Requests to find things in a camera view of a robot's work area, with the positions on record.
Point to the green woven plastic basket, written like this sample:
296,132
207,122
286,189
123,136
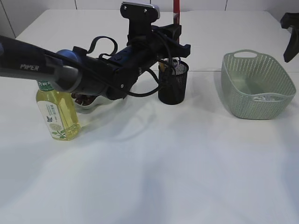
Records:
246,74

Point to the clear plastic sheet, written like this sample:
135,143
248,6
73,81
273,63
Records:
268,98

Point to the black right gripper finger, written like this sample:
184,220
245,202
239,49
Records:
291,20

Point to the pink purple scissors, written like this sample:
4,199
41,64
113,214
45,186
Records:
176,62

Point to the red glitter glue tube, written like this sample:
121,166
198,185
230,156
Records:
176,12

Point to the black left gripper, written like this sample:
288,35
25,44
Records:
146,45

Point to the yellow tea bottle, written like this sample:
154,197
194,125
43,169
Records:
58,111

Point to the black mesh pen cup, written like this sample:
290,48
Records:
173,90

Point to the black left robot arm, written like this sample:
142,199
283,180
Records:
70,71

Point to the purple artificial grape bunch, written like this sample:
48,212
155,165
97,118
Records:
83,100

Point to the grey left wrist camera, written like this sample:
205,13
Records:
139,11

